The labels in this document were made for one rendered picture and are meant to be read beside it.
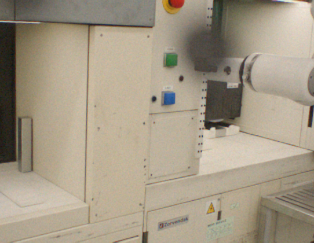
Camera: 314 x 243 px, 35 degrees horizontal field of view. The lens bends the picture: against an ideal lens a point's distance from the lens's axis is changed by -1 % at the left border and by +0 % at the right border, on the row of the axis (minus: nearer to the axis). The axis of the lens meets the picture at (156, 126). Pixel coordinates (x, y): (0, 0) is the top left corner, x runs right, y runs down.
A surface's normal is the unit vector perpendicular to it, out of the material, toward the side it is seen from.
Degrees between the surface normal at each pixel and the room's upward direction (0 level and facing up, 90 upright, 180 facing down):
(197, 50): 90
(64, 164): 90
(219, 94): 90
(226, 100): 90
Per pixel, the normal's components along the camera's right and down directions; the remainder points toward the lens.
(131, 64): 0.63, 0.19
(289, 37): -0.77, 0.09
